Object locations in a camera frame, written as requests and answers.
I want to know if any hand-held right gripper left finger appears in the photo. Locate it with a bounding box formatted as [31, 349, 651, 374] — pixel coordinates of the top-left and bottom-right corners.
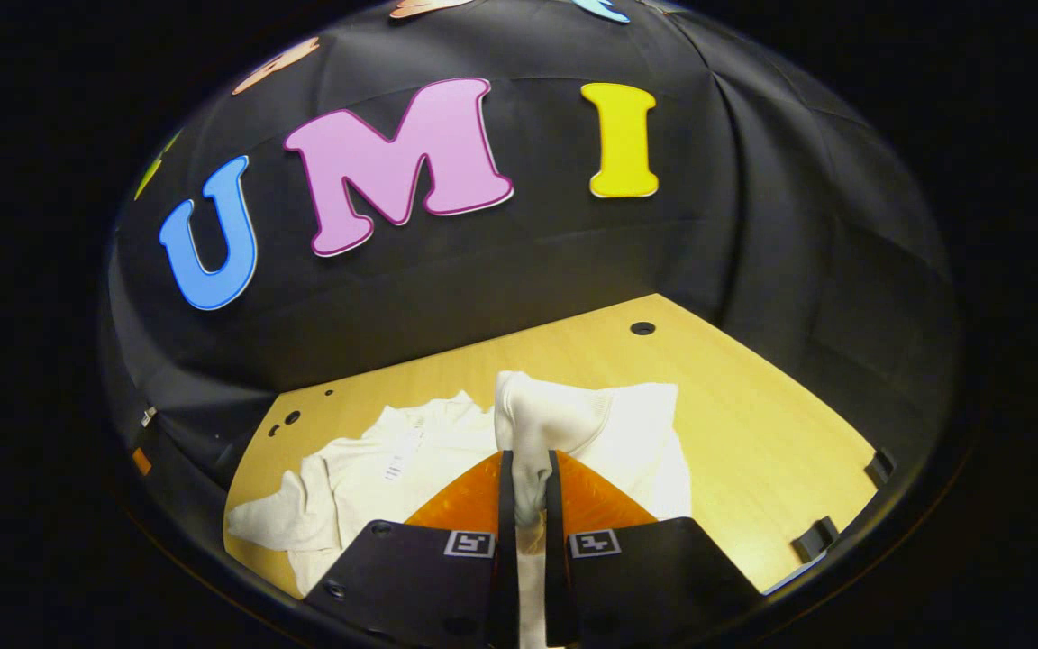
[303, 449, 520, 649]

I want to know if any white garment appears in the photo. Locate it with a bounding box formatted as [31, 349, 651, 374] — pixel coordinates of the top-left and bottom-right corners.
[224, 370, 693, 649]

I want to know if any black backdrop cloth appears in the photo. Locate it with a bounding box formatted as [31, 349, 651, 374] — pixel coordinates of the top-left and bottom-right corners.
[100, 0, 961, 542]

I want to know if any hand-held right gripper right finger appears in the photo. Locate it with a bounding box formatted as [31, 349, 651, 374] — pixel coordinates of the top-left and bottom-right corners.
[544, 449, 765, 649]

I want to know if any black table edge bracket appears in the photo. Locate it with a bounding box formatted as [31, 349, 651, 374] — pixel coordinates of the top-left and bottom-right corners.
[791, 516, 842, 564]
[864, 448, 897, 489]

